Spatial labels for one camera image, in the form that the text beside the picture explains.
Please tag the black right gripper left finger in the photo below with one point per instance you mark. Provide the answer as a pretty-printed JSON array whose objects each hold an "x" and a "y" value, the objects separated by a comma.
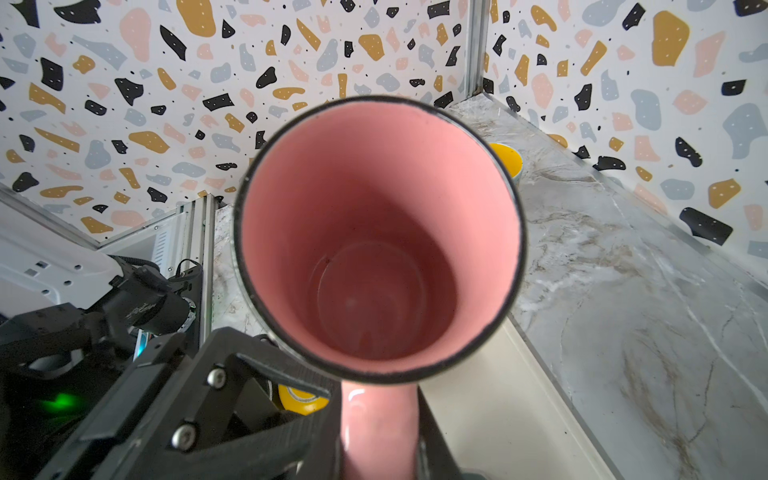
[{"x": 214, "y": 415}]

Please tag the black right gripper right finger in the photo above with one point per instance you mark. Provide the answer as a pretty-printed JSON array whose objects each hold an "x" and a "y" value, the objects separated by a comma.
[{"x": 434, "y": 460}]

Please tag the pink patterned mug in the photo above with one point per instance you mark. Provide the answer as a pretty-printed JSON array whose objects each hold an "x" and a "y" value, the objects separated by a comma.
[{"x": 381, "y": 242}]

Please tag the blue butterfly mug yellow inside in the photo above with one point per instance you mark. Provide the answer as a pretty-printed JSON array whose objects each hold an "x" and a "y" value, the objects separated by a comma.
[{"x": 510, "y": 158}]

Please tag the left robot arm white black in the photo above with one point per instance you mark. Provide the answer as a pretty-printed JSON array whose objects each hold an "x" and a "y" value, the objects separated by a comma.
[{"x": 71, "y": 321}]

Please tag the beige rectangular tray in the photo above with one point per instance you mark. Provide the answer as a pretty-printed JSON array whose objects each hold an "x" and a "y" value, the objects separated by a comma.
[{"x": 503, "y": 418}]

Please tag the aluminium corner post left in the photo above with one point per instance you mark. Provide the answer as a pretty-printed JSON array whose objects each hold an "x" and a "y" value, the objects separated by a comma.
[{"x": 477, "y": 32}]

